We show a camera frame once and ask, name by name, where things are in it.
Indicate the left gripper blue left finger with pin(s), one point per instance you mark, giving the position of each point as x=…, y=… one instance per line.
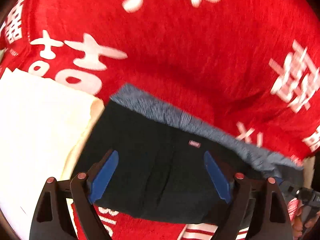
x=100, y=174

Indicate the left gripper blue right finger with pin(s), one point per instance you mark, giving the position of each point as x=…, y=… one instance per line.
x=218, y=178

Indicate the black pants with grey waistband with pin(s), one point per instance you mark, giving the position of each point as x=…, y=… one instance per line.
x=161, y=174

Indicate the red blanket with white characters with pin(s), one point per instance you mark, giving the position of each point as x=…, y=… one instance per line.
x=249, y=68

